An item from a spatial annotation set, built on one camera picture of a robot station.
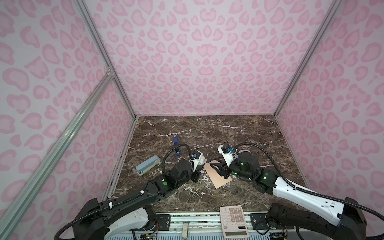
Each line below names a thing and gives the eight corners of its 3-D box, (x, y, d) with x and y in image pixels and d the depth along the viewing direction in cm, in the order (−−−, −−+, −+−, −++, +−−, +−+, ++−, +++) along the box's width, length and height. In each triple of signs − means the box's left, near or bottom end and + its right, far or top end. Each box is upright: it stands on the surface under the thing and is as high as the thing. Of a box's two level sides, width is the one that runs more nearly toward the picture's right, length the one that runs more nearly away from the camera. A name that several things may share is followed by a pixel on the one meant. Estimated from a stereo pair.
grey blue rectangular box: (140, 176, 91) (136, 172, 86) (137, 172, 93) (133, 168, 88) (161, 161, 97) (159, 157, 92) (158, 157, 99) (156, 153, 94)
